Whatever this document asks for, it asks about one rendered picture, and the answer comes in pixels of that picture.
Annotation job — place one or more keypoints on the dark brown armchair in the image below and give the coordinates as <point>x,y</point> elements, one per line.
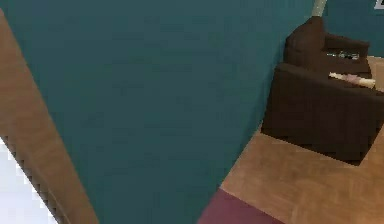
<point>310,110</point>

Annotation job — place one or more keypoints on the small dark glossy object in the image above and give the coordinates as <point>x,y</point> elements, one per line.
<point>346,55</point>

